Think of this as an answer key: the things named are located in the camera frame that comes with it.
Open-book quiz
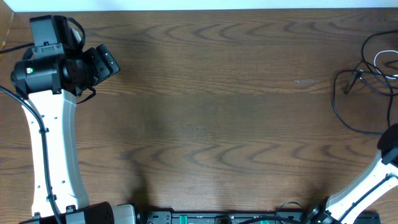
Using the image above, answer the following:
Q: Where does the black USB cable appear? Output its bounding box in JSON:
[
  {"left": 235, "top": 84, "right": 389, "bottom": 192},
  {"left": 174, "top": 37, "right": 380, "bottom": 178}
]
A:
[{"left": 357, "top": 29, "right": 398, "bottom": 97}]

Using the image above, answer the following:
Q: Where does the white USB cable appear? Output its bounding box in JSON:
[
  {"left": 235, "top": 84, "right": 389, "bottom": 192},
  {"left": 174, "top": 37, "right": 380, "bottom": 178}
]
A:
[{"left": 373, "top": 49, "right": 398, "bottom": 80}]

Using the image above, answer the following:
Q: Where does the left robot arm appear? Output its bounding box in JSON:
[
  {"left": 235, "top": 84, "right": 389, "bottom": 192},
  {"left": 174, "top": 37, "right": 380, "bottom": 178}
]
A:
[{"left": 11, "top": 15, "right": 136, "bottom": 224}]

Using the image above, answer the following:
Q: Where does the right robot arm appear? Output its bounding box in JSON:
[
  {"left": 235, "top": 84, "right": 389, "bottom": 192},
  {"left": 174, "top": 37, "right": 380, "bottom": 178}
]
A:
[{"left": 302, "top": 124, "right": 397, "bottom": 224}]

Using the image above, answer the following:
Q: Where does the cardboard panel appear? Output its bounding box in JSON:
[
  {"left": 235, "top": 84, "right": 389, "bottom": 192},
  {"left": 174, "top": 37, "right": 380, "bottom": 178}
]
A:
[{"left": 0, "top": 0, "right": 14, "bottom": 50}]

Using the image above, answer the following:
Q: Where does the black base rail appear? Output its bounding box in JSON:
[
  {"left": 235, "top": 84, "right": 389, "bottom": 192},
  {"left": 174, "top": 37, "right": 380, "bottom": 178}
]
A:
[{"left": 136, "top": 208, "right": 382, "bottom": 224}]

